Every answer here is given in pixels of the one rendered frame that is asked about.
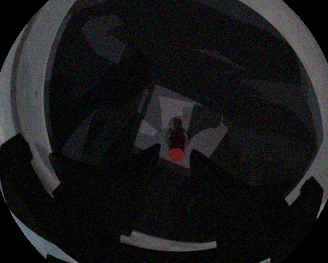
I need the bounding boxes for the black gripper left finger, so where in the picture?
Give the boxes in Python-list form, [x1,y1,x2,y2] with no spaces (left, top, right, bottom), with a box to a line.
[50,143,161,237]

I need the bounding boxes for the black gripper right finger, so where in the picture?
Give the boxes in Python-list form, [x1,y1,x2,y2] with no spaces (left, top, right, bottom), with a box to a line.
[189,149,292,244]

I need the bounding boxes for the dark red peg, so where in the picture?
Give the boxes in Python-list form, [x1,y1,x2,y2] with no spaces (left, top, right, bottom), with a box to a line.
[167,131,185,161]

